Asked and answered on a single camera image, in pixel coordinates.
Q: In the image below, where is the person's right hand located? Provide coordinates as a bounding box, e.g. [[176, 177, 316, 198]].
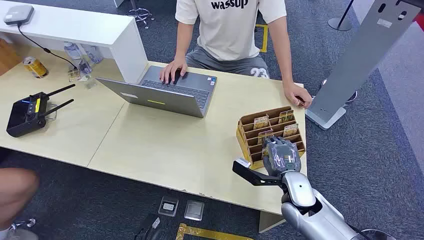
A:
[[159, 58, 189, 85]]

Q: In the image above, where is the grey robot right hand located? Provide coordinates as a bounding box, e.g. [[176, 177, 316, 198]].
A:
[[261, 136, 303, 178]]

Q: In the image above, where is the person's left hand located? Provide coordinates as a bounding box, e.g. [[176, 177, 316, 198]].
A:
[[283, 81, 313, 110]]

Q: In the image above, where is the brown printed card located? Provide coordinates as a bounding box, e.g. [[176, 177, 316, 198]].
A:
[[257, 129, 275, 145], [253, 114, 270, 131], [282, 123, 300, 138], [278, 109, 295, 125]]

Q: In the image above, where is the wooden card holder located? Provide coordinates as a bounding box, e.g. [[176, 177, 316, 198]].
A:
[[236, 105, 307, 170]]

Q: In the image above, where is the person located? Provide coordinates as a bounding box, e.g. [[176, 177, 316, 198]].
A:
[[158, 0, 313, 110]]

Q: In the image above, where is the person's leg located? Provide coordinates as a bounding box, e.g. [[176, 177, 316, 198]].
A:
[[0, 167, 40, 240]]

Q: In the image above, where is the grey laptop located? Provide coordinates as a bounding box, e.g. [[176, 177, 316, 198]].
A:
[[95, 65, 219, 119]]

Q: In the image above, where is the chrome chair base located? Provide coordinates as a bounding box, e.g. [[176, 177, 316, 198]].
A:
[[125, 0, 156, 30]]

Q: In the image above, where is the yellow floor tape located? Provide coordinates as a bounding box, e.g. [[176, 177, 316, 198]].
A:
[[254, 23, 270, 54], [175, 223, 256, 240]]

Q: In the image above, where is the pale desk leg panel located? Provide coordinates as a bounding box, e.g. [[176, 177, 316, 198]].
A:
[[258, 211, 286, 234]]

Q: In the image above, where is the grey kiosk stand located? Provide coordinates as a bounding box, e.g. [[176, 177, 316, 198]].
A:
[[304, 0, 422, 131]]

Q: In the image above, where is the clear plastic bottle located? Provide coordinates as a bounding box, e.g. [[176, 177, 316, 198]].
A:
[[63, 41, 93, 76], [82, 44, 105, 65]]

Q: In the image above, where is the small clear cup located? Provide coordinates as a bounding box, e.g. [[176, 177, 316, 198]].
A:
[[79, 74, 98, 91]]

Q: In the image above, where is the white desk shelf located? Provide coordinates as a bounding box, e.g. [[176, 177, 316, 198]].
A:
[[0, 0, 149, 85]]

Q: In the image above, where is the grey floor socket box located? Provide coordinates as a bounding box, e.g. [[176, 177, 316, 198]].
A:
[[157, 196, 180, 218], [183, 199, 206, 222]]

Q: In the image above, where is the gold drink can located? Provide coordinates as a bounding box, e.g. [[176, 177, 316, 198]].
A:
[[22, 56, 50, 79]]

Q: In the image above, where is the black remote controller with antennas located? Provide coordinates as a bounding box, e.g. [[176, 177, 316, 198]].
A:
[[5, 83, 76, 138]]

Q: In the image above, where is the grey flat device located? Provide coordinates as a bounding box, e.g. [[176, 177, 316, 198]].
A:
[[3, 4, 35, 26]]

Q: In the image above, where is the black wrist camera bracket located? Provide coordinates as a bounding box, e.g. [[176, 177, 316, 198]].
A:
[[232, 160, 284, 187]]

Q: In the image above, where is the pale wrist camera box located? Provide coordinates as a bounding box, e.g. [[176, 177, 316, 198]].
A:
[[235, 157, 252, 169]]

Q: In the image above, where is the stanchion post with round base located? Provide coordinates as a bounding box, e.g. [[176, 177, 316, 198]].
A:
[[327, 0, 356, 32]]

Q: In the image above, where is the black floor cable bundle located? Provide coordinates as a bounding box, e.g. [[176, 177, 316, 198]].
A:
[[133, 213, 162, 240]]

